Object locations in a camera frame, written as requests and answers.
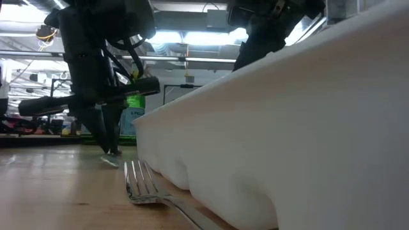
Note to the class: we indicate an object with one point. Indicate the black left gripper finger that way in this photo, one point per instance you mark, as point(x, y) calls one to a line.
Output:
point(114, 127)
point(96, 124)

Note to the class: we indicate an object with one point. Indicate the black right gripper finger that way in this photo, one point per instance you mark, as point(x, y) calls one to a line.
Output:
point(255, 52)

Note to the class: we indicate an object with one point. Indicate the silver spoon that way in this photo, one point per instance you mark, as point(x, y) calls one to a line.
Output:
point(110, 161)

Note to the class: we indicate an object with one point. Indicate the silver fork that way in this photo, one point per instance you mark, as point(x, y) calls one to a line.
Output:
point(142, 191)

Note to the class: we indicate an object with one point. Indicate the grey ceiling box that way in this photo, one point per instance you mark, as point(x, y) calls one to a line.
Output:
point(217, 19)

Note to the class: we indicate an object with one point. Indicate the ceiling light panel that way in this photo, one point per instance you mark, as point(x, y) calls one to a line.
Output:
point(204, 38)

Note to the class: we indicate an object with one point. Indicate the person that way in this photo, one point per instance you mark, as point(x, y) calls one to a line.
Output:
point(4, 83)

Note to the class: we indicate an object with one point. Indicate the white plastic cutlery tray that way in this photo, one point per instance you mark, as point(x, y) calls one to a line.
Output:
point(287, 143)

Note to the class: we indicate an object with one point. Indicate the black metal frame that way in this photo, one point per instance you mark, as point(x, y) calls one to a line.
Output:
point(52, 86)

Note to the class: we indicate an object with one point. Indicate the black table frame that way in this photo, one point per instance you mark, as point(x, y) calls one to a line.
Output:
point(32, 140)

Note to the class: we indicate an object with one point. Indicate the black wall frame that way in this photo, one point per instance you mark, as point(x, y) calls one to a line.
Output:
point(182, 85)

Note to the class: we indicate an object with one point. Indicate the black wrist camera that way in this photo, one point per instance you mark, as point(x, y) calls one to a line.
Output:
point(137, 19)

